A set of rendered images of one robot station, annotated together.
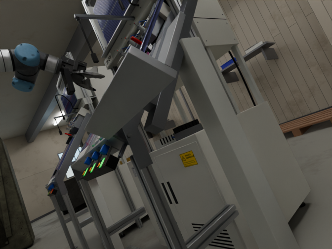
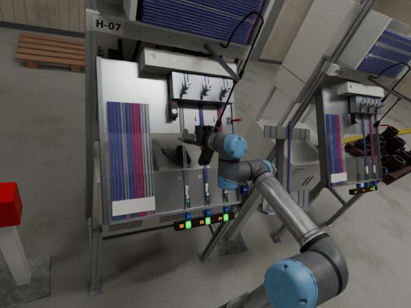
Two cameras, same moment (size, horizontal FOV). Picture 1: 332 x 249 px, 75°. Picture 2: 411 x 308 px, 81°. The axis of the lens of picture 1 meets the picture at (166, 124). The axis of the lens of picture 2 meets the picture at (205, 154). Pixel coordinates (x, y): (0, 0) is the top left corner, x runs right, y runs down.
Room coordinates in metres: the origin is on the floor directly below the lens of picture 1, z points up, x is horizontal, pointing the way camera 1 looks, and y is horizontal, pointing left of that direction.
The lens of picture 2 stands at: (0.93, 1.11, 1.66)
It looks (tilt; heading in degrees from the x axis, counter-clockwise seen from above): 38 degrees down; 271
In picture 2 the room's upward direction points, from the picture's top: 22 degrees clockwise
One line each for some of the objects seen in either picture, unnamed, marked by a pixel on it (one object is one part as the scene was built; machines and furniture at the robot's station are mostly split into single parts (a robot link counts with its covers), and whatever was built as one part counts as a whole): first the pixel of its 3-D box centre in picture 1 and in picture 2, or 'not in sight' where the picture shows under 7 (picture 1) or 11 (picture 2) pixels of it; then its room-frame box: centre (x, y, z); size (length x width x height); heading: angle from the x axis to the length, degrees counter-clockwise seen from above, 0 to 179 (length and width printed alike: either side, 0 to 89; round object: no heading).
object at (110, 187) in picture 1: (97, 172); not in sight; (2.35, 0.90, 0.66); 1.01 x 0.73 x 1.31; 128
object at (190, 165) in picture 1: (213, 180); (142, 173); (1.34, -0.13, 0.31); 0.70 x 0.65 x 0.62; 38
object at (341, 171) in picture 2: not in sight; (314, 150); (0.07, -0.89, 0.65); 1.01 x 0.73 x 1.29; 128
